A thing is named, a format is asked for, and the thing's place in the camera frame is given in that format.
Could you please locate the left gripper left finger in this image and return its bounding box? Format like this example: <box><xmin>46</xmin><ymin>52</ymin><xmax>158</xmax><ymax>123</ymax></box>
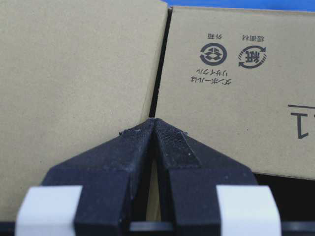
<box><xmin>15</xmin><ymin>119</ymin><xmax>155</xmax><ymax>236</ymax></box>

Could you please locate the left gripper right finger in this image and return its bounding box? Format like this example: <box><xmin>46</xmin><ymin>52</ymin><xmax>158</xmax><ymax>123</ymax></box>
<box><xmin>154</xmin><ymin>118</ymin><xmax>282</xmax><ymax>236</ymax></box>

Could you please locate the brown cardboard box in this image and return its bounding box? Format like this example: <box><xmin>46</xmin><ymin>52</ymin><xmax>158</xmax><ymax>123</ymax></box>
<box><xmin>0</xmin><ymin>0</ymin><xmax>315</xmax><ymax>221</ymax></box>

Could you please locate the blue table cloth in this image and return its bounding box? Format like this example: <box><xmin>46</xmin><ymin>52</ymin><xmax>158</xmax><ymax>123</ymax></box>
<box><xmin>165</xmin><ymin>0</ymin><xmax>315</xmax><ymax>12</ymax></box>

